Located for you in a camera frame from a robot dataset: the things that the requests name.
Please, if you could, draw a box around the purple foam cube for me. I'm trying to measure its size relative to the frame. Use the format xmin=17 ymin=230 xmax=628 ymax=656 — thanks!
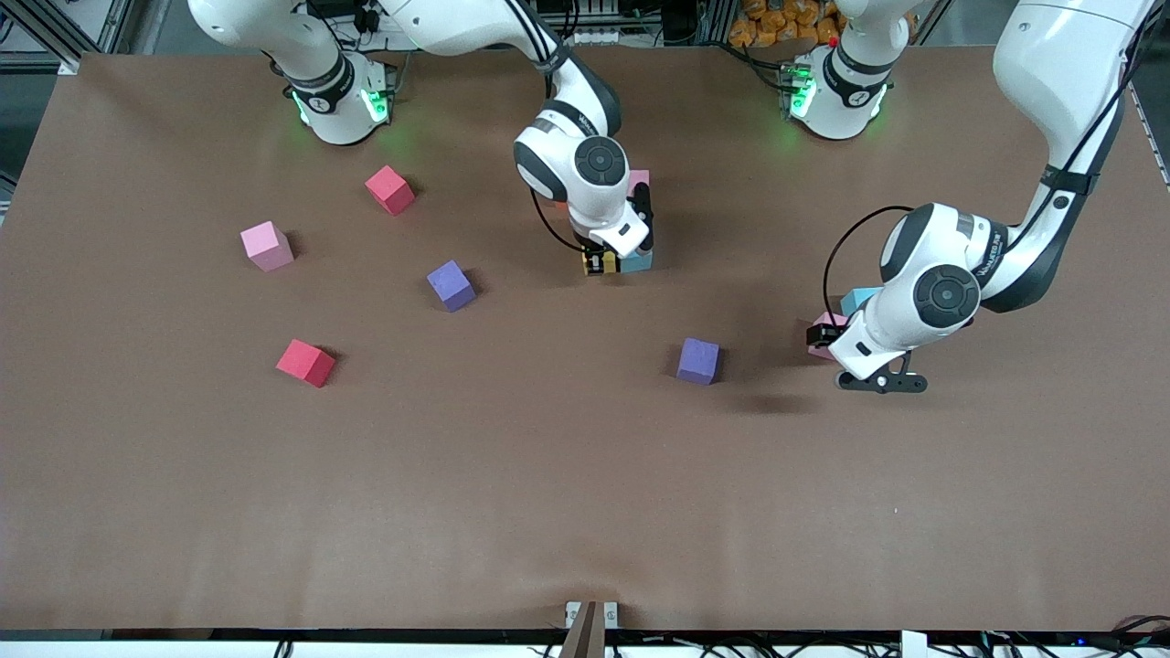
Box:
xmin=677 ymin=338 xmax=720 ymax=386
xmin=426 ymin=260 xmax=477 ymax=313

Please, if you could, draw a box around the red foam cube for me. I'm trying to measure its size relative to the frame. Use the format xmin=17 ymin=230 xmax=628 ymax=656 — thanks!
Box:
xmin=276 ymin=339 xmax=336 ymax=388
xmin=365 ymin=164 xmax=416 ymax=217

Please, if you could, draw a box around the white power strip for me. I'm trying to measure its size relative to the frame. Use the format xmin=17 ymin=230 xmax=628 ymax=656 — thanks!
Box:
xmin=352 ymin=0 xmax=458 ymax=51
xmin=548 ymin=0 xmax=632 ymax=47

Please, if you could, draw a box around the brown paper table cover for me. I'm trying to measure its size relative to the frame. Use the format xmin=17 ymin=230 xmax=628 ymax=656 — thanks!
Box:
xmin=0 ymin=44 xmax=1170 ymax=633

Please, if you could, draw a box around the bag of orange items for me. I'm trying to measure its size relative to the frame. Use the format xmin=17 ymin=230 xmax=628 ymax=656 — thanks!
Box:
xmin=729 ymin=0 xmax=846 ymax=49

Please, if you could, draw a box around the black right camera mount bracket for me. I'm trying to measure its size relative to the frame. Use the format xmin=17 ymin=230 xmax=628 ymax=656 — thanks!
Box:
xmin=633 ymin=183 xmax=656 ymax=253

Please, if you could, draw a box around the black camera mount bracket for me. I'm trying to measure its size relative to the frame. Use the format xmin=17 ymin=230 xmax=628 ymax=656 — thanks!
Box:
xmin=633 ymin=183 xmax=656 ymax=253
xmin=836 ymin=352 xmax=929 ymax=396

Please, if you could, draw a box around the black left camera mount bracket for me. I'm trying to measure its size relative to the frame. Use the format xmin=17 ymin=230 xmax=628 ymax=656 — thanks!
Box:
xmin=836 ymin=352 xmax=929 ymax=396

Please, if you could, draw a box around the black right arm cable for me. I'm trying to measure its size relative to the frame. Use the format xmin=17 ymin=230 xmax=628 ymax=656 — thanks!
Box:
xmin=530 ymin=187 xmax=590 ymax=253

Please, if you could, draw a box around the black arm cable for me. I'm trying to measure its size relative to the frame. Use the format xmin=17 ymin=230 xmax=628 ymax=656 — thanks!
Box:
xmin=823 ymin=205 xmax=915 ymax=321
xmin=530 ymin=187 xmax=590 ymax=253

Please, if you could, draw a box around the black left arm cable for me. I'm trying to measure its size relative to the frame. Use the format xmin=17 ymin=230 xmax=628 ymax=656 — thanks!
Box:
xmin=823 ymin=205 xmax=915 ymax=321

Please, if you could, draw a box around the metal table clamp bracket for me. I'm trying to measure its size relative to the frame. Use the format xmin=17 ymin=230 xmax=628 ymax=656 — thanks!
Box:
xmin=559 ymin=600 xmax=621 ymax=658

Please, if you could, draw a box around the aluminium frame profile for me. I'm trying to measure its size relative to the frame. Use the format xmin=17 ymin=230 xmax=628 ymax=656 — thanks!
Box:
xmin=1092 ymin=0 xmax=1170 ymax=92
xmin=18 ymin=0 xmax=152 ymax=76

